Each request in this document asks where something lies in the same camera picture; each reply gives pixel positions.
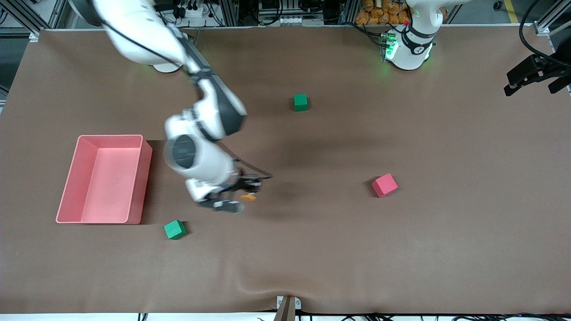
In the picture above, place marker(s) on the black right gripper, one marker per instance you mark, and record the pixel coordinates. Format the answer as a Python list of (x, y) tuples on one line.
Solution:
[(241, 181)]

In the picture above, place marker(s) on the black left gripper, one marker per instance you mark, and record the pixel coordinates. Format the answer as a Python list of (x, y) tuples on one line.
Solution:
[(538, 67)]

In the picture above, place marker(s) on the orange capped black button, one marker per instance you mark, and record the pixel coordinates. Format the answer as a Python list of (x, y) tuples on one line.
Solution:
[(249, 197)]

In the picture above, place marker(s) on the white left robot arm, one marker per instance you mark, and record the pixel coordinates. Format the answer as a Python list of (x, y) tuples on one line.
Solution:
[(412, 49)]

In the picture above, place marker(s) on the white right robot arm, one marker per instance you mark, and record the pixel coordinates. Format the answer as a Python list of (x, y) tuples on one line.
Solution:
[(196, 156)]

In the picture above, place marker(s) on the brown table cloth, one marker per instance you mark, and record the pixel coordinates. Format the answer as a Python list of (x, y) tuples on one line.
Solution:
[(285, 249)]

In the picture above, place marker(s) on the green foam cube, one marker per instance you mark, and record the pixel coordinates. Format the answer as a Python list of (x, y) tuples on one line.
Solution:
[(300, 102), (175, 230)]

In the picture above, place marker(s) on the pink plastic bin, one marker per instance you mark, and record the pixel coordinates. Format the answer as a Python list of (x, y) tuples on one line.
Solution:
[(107, 205)]

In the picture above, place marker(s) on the red foam cube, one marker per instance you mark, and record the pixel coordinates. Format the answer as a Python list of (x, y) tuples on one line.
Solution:
[(384, 185)]

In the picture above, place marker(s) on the white power strip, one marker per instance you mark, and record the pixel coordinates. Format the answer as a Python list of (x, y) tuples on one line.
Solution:
[(294, 20)]

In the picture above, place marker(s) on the bag of orange items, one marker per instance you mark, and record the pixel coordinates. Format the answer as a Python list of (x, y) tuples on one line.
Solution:
[(374, 13)]

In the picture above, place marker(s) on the power strip with black plugs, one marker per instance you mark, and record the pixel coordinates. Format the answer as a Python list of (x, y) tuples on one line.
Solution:
[(196, 11)]

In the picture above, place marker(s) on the aluminium frame profile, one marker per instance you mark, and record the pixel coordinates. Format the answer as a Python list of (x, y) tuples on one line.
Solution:
[(349, 11), (228, 12), (551, 20), (26, 20)]

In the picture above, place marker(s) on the metal table edge bracket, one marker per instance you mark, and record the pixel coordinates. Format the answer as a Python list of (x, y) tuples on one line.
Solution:
[(285, 312)]

